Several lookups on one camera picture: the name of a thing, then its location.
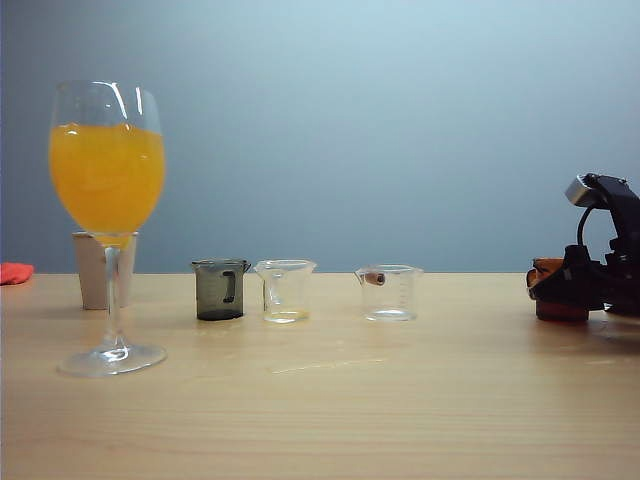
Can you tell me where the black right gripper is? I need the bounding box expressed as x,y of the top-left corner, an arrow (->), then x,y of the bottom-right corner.
526,243 -> 640,317

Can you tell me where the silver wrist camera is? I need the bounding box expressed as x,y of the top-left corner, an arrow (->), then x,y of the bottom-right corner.
564,174 -> 601,207

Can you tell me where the amber measuring cup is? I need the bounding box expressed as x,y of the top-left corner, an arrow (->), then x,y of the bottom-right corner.
531,256 -> 590,322

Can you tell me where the clear wooden-handled measuring cup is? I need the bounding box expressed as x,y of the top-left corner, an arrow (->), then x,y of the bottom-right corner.
353,263 -> 425,323

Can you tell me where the white paper cup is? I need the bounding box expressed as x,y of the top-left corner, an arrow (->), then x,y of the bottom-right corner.
71,230 -> 139,311

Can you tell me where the black camera cable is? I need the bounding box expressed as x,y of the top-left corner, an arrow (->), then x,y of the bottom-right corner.
576,203 -> 600,247

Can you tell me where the smoky grey measuring cup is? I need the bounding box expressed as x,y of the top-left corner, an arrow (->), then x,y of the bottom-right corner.
189,257 -> 252,322

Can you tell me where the clear plastic measuring cup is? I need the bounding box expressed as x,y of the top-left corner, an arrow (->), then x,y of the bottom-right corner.
253,258 -> 319,325

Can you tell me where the orange-red cloth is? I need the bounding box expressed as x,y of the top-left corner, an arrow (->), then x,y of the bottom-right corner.
0,262 -> 35,286

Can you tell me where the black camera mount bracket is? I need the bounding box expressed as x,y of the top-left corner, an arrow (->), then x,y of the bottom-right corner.
584,172 -> 640,254

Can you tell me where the stemmed wine glass with drink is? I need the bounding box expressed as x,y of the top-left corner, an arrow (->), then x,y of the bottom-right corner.
48,79 -> 169,379

